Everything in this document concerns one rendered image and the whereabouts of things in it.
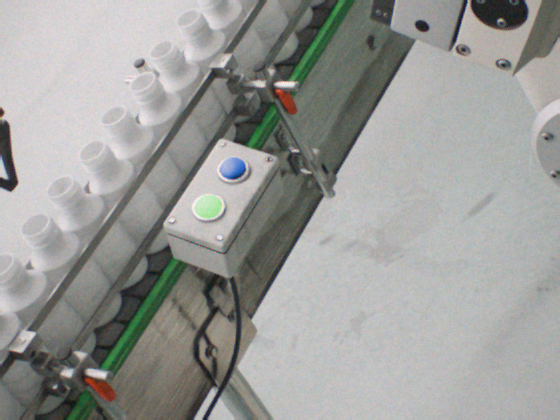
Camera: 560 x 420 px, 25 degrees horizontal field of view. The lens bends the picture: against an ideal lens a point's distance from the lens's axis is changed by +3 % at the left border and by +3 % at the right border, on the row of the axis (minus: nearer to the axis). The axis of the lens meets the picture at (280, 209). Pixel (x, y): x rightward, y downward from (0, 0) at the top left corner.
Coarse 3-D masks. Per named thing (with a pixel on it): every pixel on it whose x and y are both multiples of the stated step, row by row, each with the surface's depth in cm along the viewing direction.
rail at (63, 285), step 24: (264, 0) 165; (312, 0) 173; (288, 24) 170; (192, 96) 155; (168, 144) 152; (216, 144) 159; (144, 168) 149; (192, 168) 156; (168, 216) 153; (96, 240) 143; (144, 240) 150; (72, 264) 141; (120, 288) 147; (0, 312) 142; (48, 312) 138; (96, 312) 144
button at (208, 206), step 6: (204, 198) 138; (210, 198) 138; (216, 198) 138; (198, 204) 138; (204, 204) 138; (210, 204) 137; (216, 204) 137; (198, 210) 137; (204, 210) 137; (210, 210) 137; (216, 210) 137; (204, 216) 137; (210, 216) 137
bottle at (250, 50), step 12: (204, 0) 161; (216, 0) 161; (228, 0) 162; (204, 12) 163; (216, 12) 162; (228, 12) 162; (240, 12) 163; (216, 24) 162; (228, 24) 162; (240, 24) 163; (228, 36) 163; (252, 36) 165; (240, 48) 164; (252, 48) 165; (264, 48) 168; (240, 60) 165; (252, 60) 166; (252, 72) 167
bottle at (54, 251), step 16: (32, 224) 142; (48, 224) 139; (32, 240) 139; (48, 240) 140; (64, 240) 141; (80, 240) 143; (32, 256) 143; (48, 256) 141; (64, 256) 141; (48, 272) 141; (64, 272) 142; (80, 272) 143; (96, 272) 145; (80, 288) 144; (96, 288) 145; (80, 304) 145; (96, 304) 146; (112, 304) 148; (112, 320) 149
